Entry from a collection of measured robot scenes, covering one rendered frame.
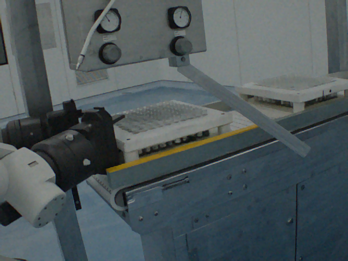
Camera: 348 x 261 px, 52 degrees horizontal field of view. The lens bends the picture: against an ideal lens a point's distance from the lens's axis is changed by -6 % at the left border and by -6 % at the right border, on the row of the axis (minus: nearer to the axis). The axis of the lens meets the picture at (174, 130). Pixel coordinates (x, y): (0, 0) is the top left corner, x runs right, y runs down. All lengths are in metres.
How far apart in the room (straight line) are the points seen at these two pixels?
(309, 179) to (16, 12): 0.84
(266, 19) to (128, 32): 4.33
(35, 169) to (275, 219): 0.66
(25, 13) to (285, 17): 4.04
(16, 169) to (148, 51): 0.27
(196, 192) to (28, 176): 0.35
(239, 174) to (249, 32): 4.33
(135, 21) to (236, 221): 0.53
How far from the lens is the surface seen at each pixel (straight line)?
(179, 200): 0.73
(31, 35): 0.87
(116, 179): 0.65
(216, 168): 0.75
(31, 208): 0.52
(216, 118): 0.76
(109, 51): 0.56
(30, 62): 0.87
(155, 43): 0.61
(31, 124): 0.79
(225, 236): 0.91
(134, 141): 0.67
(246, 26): 5.11
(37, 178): 0.53
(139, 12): 0.60
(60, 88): 5.92
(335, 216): 1.23
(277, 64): 4.84
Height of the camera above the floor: 1.07
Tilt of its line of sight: 16 degrees down
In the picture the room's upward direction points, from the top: 7 degrees counter-clockwise
